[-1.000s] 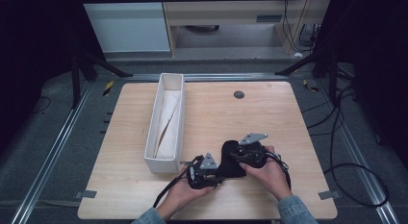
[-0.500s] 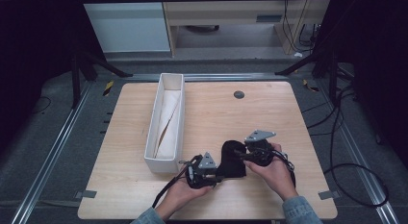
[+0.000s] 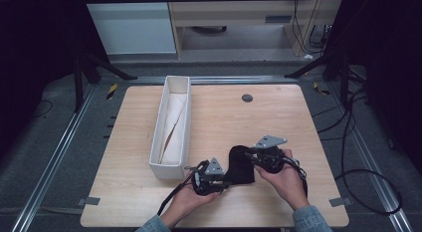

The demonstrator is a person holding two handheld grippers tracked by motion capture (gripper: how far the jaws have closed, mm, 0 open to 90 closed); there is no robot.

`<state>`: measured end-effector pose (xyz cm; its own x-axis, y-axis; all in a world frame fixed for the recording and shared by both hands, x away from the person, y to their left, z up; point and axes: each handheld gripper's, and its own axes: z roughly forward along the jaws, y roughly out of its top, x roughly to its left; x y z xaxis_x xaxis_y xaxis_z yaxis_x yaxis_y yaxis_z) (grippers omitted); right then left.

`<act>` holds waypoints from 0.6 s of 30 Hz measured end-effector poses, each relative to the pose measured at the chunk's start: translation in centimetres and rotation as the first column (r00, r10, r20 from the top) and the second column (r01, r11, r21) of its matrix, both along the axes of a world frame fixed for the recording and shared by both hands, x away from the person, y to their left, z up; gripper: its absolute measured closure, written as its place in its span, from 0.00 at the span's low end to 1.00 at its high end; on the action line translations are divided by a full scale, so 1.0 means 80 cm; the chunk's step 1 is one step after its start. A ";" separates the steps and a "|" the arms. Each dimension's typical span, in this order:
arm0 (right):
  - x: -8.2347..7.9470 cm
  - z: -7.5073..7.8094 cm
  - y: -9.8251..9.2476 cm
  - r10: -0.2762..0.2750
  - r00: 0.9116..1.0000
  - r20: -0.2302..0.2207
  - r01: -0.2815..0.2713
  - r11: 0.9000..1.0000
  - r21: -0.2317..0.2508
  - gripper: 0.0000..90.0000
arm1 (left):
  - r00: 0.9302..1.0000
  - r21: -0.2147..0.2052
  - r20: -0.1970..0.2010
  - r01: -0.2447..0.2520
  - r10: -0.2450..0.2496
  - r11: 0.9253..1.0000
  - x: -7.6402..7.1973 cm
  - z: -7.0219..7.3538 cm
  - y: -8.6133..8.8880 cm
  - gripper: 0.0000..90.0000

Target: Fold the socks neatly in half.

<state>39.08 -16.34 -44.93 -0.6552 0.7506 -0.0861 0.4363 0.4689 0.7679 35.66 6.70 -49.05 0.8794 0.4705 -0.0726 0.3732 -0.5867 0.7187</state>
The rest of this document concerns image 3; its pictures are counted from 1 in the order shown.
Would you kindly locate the black sock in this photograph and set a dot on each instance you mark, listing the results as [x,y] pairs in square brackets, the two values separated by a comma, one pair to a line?
[240,169]

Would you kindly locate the long white storage box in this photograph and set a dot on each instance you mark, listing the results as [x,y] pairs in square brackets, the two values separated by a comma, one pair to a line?
[179,125]

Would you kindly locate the person's right hand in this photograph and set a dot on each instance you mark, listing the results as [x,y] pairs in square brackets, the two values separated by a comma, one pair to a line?
[285,185]

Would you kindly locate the yellow black floor tape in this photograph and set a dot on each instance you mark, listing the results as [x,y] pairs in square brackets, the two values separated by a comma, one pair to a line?
[112,91]
[321,89]

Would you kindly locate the light wooden desk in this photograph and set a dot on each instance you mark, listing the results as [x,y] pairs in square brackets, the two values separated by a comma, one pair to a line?
[232,13]

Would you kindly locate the grey tape piece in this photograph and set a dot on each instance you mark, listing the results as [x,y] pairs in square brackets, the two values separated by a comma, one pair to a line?
[89,201]
[340,201]

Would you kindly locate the person's left hand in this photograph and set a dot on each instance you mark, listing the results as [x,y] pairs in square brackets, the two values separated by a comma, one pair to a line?
[185,205]

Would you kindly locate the white cabinet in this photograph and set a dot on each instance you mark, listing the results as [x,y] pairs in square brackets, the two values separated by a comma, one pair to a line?
[132,28]

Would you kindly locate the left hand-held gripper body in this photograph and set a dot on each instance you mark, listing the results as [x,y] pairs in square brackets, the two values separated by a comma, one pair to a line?
[209,179]

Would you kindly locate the black metal stand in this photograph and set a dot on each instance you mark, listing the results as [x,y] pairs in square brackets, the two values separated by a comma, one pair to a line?
[345,76]
[79,82]

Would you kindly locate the round grey table grommet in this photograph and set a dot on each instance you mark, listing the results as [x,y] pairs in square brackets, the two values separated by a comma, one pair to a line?
[247,98]

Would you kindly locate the dark object under desk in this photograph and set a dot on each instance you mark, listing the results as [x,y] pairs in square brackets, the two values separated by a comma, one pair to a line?
[209,29]

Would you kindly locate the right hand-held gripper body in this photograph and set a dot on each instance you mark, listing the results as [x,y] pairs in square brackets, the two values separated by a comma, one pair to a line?
[270,155]

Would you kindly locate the metal floor rail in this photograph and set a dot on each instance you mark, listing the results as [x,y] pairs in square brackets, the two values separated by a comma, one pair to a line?
[53,159]
[371,159]
[232,79]

